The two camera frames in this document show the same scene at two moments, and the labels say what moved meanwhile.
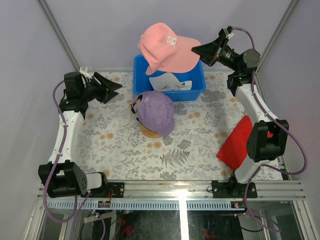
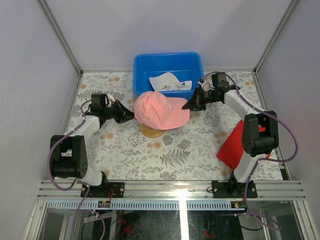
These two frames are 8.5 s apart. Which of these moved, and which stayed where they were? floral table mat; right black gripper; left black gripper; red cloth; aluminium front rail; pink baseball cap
Moved: left black gripper; pink baseball cap; right black gripper
Stayed: aluminium front rail; floral table mat; red cloth
